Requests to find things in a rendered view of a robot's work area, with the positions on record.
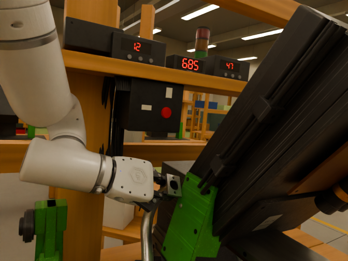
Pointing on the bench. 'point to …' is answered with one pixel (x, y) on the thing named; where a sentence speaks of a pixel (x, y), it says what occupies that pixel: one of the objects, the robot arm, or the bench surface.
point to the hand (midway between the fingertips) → (165, 188)
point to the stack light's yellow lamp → (201, 45)
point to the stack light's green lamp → (200, 54)
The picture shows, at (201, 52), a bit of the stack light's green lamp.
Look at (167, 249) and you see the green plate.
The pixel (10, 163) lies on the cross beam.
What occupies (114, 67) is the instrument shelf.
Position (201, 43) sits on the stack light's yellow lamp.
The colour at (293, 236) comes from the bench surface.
